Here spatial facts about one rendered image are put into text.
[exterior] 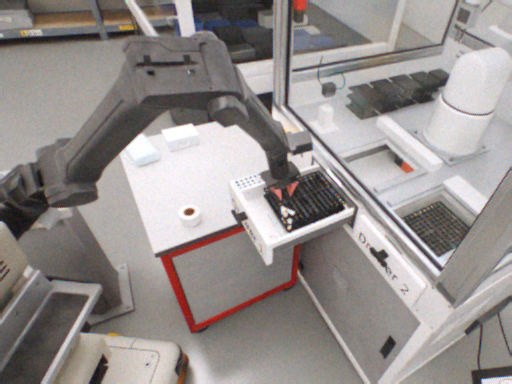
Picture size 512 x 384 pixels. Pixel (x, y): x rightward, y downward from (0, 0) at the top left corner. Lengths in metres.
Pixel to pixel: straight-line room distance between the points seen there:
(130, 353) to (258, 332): 0.58
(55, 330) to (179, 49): 0.58
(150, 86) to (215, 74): 0.08
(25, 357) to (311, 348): 1.27
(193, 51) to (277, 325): 1.55
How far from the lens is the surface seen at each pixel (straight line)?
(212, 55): 0.49
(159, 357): 1.58
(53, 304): 0.87
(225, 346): 1.84
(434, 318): 1.04
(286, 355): 1.81
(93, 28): 4.66
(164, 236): 1.25
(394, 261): 1.02
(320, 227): 1.09
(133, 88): 0.48
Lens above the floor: 1.71
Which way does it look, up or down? 47 degrees down
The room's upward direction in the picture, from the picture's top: 9 degrees clockwise
